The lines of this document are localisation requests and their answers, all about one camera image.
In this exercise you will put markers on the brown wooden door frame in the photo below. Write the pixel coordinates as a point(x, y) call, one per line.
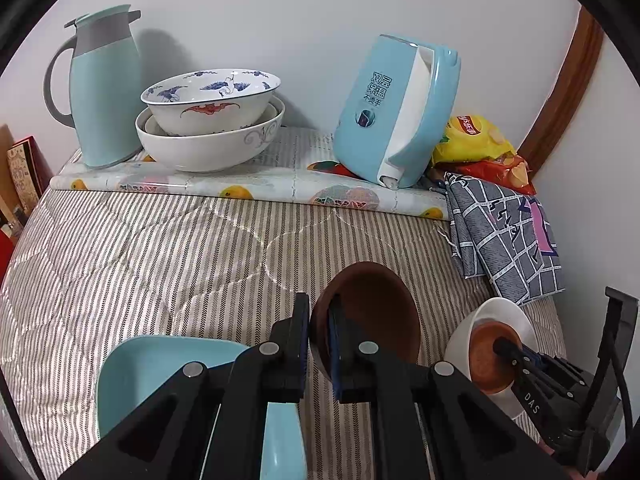
point(570, 90)

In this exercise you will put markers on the striped quilt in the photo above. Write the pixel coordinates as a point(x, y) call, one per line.
point(150, 270)

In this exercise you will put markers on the large white swirl-print bowl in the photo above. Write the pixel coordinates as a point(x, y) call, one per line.
point(210, 152)

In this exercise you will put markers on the blue plate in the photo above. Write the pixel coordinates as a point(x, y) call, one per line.
point(135, 375)

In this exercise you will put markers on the patterned gift box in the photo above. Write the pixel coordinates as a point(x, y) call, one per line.
point(25, 170)

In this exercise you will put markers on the white bowl between stacked bowls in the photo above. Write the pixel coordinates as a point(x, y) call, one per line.
point(148, 122)

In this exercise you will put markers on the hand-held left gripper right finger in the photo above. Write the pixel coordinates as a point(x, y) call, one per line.
point(334, 345)

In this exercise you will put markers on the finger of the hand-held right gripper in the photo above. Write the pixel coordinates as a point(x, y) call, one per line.
point(550, 367)
point(520, 375)

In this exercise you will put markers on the red chip bag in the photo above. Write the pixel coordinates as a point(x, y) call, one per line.
point(505, 172)

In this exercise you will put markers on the fruit print oilcloth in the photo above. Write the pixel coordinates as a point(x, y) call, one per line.
point(280, 180)

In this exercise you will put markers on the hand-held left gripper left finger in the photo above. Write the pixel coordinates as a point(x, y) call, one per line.
point(302, 345)

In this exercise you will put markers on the light blue electric kettle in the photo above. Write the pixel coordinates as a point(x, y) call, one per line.
point(380, 125)

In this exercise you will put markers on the red paper bag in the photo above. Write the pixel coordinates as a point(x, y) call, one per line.
point(5, 250)

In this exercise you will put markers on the grey checked cloth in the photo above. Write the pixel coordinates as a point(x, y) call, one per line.
point(500, 240)

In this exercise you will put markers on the crane print porcelain bowl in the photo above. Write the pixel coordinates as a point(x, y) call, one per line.
point(215, 110)

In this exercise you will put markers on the small brown bowl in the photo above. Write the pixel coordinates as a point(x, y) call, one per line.
point(375, 305)
point(487, 360)

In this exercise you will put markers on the light blue thermos jug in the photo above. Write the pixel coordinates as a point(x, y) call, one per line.
point(105, 95)

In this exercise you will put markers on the yellow chip bag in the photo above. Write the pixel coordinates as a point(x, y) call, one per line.
point(475, 140)

